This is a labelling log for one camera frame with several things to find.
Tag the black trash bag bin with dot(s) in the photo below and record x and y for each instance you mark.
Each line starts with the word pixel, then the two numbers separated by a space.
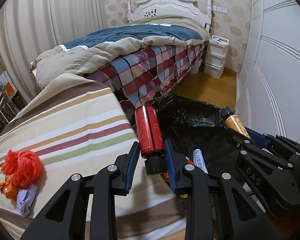
pixel 192 124

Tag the lavender paper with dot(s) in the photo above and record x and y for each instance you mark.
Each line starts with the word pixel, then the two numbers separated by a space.
pixel 25 198

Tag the white bed headboard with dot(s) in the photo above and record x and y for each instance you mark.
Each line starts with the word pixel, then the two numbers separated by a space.
pixel 186 8

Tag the orange snack wrapper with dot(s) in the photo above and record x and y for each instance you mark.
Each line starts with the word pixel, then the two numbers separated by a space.
pixel 9 189

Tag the cardboard box with orange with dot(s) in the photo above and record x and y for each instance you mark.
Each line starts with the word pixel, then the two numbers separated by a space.
pixel 7 86

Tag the white wall switch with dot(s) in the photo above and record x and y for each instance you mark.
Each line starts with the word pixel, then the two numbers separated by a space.
pixel 219 9

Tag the red foam net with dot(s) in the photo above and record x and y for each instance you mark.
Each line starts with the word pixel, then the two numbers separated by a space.
pixel 22 167

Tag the white plastic drawer unit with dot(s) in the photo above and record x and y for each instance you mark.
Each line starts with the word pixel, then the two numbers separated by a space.
pixel 216 54

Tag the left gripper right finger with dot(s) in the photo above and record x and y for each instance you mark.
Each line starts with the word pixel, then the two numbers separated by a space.
pixel 216 201

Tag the red cylindrical can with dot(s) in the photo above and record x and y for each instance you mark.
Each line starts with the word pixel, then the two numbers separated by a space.
pixel 150 139

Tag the striped bed sheet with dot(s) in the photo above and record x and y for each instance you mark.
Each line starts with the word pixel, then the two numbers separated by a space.
pixel 76 125

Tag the cream curtain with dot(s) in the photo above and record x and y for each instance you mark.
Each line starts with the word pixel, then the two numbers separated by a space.
pixel 30 27

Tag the plaid bed sheet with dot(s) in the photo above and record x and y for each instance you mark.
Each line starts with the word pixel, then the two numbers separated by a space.
pixel 139 78

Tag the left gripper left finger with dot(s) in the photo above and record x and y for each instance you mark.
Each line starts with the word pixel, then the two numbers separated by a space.
pixel 64 215

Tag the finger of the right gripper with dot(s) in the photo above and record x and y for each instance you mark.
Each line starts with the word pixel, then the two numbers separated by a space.
pixel 240 139
pixel 258 139

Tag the blue beige duvet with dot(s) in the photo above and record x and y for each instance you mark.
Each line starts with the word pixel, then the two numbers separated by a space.
pixel 87 54

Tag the white wardrobe door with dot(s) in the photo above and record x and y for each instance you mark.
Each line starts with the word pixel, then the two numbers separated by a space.
pixel 268 86

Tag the white cosmetic tube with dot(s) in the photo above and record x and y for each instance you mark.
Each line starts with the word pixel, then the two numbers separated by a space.
pixel 198 160

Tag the yellow label dark bottle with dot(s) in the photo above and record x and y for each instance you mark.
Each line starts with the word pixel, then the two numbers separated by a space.
pixel 232 121

